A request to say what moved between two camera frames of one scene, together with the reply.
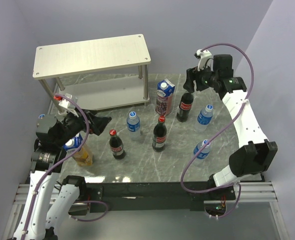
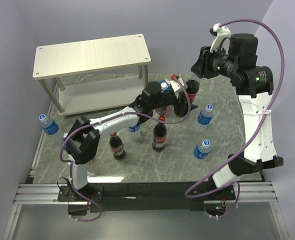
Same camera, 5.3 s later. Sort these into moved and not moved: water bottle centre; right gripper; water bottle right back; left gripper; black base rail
Moved: right gripper; left gripper
Not moved: water bottle centre; black base rail; water bottle right back
